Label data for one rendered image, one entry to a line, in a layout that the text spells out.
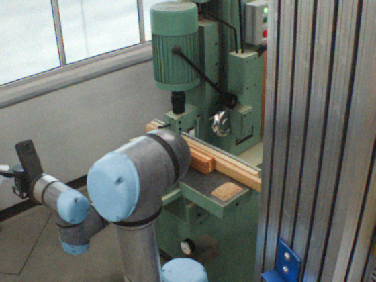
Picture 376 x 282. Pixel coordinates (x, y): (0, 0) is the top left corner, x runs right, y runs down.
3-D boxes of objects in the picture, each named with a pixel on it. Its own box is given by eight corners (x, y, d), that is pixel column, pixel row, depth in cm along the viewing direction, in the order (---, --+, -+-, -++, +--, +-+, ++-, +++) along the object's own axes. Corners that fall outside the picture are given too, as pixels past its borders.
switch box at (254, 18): (244, 42, 182) (244, 3, 174) (260, 37, 187) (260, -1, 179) (256, 45, 178) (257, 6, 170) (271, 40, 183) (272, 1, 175)
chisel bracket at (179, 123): (164, 132, 189) (163, 113, 185) (189, 120, 197) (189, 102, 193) (176, 138, 184) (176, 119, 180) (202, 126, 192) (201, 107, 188)
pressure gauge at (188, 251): (180, 253, 180) (179, 238, 176) (186, 248, 182) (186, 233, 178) (191, 261, 176) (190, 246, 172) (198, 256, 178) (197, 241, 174)
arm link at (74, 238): (106, 240, 123) (100, 208, 117) (74, 262, 115) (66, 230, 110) (88, 227, 127) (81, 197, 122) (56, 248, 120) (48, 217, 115)
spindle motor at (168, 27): (145, 84, 180) (139, 7, 165) (178, 71, 190) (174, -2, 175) (175, 97, 169) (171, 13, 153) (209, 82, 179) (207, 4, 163)
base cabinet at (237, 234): (136, 287, 243) (121, 180, 208) (211, 237, 277) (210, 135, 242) (194, 335, 214) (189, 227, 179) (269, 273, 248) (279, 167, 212)
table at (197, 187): (103, 166, 196) (101, 154, 193) (157, 139, 213) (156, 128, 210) (204, 233, 156) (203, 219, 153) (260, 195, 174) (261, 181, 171)
